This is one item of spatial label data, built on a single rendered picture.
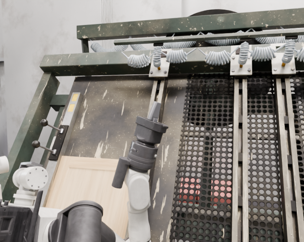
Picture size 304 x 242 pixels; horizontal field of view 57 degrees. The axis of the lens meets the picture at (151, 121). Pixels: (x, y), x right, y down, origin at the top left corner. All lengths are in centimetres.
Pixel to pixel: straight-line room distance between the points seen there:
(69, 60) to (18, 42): 389
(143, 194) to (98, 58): 101
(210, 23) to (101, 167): 118
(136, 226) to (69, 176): 60
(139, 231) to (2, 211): 43
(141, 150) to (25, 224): 36
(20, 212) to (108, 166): 68
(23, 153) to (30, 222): 94
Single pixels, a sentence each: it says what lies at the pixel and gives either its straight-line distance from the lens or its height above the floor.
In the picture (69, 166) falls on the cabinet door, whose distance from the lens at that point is 148.
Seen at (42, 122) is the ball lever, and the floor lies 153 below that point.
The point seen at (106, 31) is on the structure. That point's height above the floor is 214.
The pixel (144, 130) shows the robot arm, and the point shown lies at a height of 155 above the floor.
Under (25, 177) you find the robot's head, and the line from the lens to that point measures 88.
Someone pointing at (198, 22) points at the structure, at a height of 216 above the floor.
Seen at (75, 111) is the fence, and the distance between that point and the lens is 162.
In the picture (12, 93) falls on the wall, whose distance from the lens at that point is 567.
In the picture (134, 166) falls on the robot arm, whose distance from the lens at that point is 87.
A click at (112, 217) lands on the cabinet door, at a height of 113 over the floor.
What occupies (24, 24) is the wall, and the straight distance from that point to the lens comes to 560.
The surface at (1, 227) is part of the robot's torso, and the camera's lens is 75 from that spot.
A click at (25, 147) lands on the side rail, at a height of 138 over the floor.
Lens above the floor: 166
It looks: 5 degrees down
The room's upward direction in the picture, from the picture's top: straight up
